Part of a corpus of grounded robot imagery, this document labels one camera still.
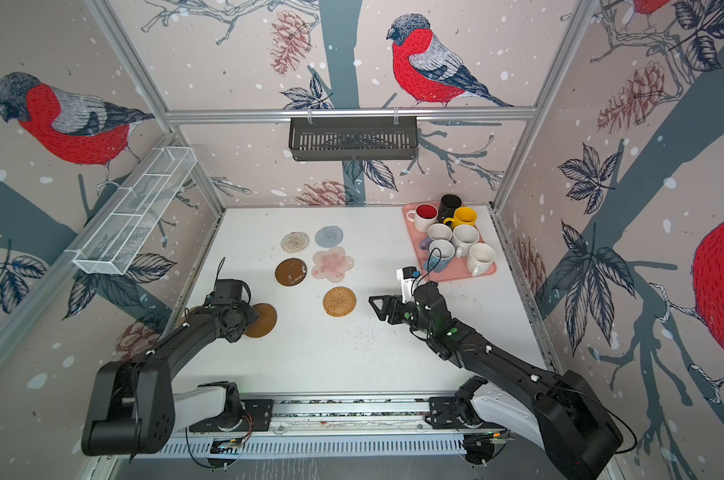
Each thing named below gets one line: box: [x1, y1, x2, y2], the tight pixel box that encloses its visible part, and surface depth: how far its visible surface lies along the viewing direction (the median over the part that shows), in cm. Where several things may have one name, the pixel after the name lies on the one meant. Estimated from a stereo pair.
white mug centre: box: [451, 224, 480, 258], surface depth 102 cm
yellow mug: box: [443, 206, 477, 230], surface depth 109 cm
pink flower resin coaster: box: [311, 246, 355, 283], surface depth 106 cm
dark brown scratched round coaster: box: [274, 258, 307, 287], surface depth 103 cm
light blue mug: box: [424, 239, 455, 273], surface depth 99 cm
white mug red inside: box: [406, 203, 438, 233], surface depth 112 cm
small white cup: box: [427, 223, 453, 241], surface depth 106 cm
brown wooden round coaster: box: [244, 302, 277, 338], surface depth 92 cm
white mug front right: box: [467, 243, 496, 277], surface depth 96 cm
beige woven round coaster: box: [281, 231, 310, 253], surface depth 113 cm
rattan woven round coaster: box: [323, 286, 357, 317], surface depth 97 cm
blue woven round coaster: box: [315, 225, 343, 248], surface depth 113 cm
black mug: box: [438, 194, 462, 229], surface depth 113 cm
